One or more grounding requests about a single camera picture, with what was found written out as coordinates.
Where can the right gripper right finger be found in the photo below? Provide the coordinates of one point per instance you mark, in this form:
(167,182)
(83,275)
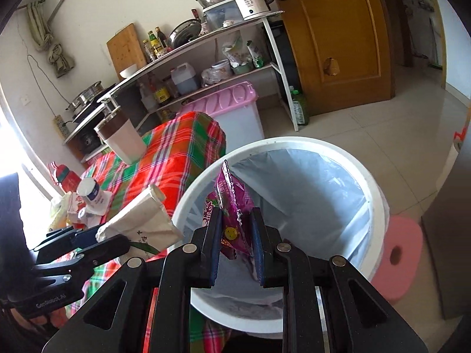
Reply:
(280,264)

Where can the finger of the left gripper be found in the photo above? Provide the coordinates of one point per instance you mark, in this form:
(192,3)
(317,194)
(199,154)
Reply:
(81,260)
(67,239)

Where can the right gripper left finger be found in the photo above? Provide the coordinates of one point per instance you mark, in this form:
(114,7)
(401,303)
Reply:
(191,266)

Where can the white yogurt bottle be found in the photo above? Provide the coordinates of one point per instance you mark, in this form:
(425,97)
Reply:
(96,200)

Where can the white milk carton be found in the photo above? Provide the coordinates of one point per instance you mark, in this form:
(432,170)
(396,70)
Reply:
(146,223)

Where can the purple snack wrapper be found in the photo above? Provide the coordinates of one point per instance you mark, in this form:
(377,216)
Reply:
(236,204)

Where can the white trash bin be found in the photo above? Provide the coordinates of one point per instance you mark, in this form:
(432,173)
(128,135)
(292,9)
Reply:
(376,202)

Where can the tissue pack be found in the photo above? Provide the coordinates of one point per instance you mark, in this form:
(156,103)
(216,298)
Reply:
(65,212)

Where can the red water bottle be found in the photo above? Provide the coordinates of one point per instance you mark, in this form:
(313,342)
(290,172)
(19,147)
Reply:
(63,177)

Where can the grey bin liner bag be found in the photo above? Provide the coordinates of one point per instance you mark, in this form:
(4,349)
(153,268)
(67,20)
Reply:
(313,202)

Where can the white brown lidded mug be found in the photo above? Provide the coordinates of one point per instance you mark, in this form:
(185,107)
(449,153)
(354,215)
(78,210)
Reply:
(117,132)

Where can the plaid tablecloth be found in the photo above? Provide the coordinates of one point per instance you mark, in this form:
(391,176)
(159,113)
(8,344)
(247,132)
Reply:
(177,153)

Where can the pink foam stool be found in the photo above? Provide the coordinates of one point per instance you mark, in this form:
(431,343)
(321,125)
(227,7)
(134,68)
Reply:
(402,250)

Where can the steel pot with lid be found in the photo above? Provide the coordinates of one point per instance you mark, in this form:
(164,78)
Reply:
(85,97)

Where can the green bottle on floor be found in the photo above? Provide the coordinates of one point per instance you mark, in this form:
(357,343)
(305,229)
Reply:
(300,107)

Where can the pink storage box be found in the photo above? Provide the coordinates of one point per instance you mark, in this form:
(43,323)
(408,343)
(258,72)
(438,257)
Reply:
(235,110)

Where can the white ceramic bowl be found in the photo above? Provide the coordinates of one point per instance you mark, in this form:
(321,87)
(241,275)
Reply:
(128,72)

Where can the white oil jug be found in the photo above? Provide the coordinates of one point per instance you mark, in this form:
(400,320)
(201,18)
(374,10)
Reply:
(185,79)

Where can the wooden cutting board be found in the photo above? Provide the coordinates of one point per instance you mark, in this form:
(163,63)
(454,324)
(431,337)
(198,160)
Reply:
(125,50)

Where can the white metal shelf rack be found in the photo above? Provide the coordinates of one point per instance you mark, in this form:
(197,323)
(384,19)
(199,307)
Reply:
(171,85)

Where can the wooden door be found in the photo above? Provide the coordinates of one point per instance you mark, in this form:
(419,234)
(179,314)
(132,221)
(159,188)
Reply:
(342,51)

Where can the steel pan lid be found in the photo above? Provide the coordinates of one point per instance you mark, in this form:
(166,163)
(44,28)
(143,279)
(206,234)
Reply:
(184,33)

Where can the clear storage container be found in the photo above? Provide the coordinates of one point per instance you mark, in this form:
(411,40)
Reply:
(217,14)

